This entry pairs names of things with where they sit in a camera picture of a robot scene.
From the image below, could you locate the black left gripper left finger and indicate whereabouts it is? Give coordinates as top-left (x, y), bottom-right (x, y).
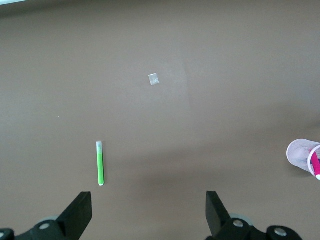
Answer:
top-left (14, 191), bottom-right (93, 240)

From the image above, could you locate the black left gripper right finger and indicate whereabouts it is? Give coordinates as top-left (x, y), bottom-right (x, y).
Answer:
top-left (206, 191), bottom-right (267, 240)

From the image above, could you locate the pink mesh pen holder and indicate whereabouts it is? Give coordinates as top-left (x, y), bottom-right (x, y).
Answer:
top-left (286, 138), bottom-right (320, 177)

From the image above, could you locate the pink highlighter pen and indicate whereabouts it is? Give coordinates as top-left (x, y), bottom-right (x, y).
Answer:
top-left (309, 149), bottom-right (320, 181)

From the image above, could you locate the green highlighter pen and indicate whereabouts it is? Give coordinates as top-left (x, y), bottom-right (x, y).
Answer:
top-left (96, 141), bottom-right (106, 187)

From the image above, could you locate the clear tape patch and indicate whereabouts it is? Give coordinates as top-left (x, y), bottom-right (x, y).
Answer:
top-left (148, 72), bottom-right (161, 87)

